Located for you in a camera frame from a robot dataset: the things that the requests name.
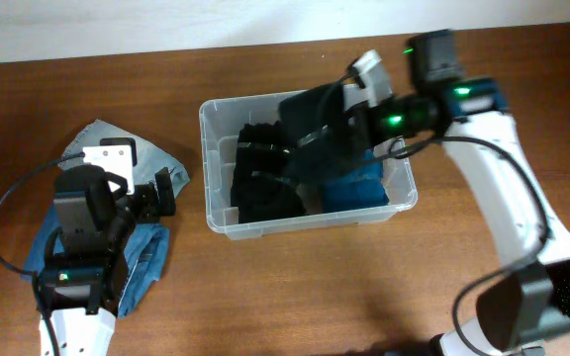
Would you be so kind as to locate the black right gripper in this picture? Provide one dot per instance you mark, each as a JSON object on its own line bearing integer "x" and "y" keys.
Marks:
{"x": 363, "y": 133}

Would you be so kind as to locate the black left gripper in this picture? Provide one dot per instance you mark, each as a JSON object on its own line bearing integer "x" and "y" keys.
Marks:
{"x": 154, "y": 206}

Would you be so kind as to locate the teal garment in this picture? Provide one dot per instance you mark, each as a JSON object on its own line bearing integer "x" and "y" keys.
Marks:
{"x": 360, "y": 189}

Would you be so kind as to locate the dark grey garment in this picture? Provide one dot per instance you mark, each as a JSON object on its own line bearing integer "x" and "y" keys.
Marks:
{"x": 328, "y": 142}

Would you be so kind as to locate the black garment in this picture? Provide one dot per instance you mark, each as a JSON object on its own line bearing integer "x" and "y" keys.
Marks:
{"x": 262, "y": 190}

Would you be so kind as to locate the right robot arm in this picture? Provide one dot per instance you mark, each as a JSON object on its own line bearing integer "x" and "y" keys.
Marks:
{"x": 526, "y": 301}

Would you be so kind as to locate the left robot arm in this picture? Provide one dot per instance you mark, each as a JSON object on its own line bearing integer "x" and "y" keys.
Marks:
{"x": 85, "y": 268}

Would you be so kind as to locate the blue folded jeans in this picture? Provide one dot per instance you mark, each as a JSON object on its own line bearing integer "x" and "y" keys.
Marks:
{"x": 145, "y": 254}

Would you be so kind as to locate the light grey folded jeans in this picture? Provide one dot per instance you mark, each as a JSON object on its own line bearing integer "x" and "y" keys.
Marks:
{"x": 150, "y": 157}

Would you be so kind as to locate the clear plastic storage bin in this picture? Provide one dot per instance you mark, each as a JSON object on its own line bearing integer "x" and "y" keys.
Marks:
{"x": 221, "y": 121}

